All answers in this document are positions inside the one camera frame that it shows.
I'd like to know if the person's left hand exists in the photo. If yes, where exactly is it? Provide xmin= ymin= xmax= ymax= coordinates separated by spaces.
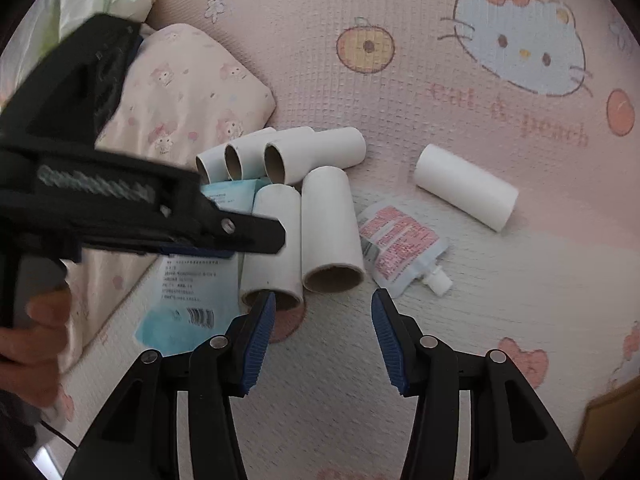
xmin=0 ymin=287 xmax=71 ymax=408

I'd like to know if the pink floral pillow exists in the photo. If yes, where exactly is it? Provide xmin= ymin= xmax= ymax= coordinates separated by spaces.
xmin=62 ymin=24 xmax=277 ymax=376

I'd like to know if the pile of paper tubes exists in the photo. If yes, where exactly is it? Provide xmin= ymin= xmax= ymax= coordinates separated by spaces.
xmin=195 ymin=126 xmax=367 ymax=184

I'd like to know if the pink spout pouch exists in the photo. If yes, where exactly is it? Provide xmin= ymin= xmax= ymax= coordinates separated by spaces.
xmin=356 ymin=200 xmax=454 ymax=298

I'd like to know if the light blue wipes packet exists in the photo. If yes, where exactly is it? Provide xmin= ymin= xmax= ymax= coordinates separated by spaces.
xmin=135 ymin=178 xmax=261 ymax=353

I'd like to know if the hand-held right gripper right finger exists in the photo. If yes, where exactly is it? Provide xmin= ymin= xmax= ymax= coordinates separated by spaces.
xmin=371 ymin=288 xmax=586 ymax=480

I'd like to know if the pale green white cloth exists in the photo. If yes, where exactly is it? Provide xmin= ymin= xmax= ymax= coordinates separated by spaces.
xmin=50 ymin=0 xmax=161 ymax=36

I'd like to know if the thin black cable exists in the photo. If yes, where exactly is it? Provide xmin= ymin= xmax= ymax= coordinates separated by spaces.
xmin=39 ymin=419 xmax=81 ymax=451

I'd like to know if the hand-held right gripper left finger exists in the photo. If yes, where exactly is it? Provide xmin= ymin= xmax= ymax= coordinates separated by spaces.
xmin=62 ymin=291 xmax=277 ymax=480

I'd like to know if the brown cardboard box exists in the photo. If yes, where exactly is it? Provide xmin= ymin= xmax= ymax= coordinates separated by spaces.
xmin=584 ymin=379 xmax=640 ymax=480

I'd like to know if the pink cat print blanket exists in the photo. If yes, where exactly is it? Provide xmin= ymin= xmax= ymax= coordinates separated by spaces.
xmin=40 ymin=0 xmax=640 ymax=480

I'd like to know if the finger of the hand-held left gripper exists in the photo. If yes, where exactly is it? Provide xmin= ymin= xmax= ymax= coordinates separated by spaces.
xmin=80 ymin=240 xmax=237 ymax=262
xmin=155 ymin=195 xmax=287 ymax=256

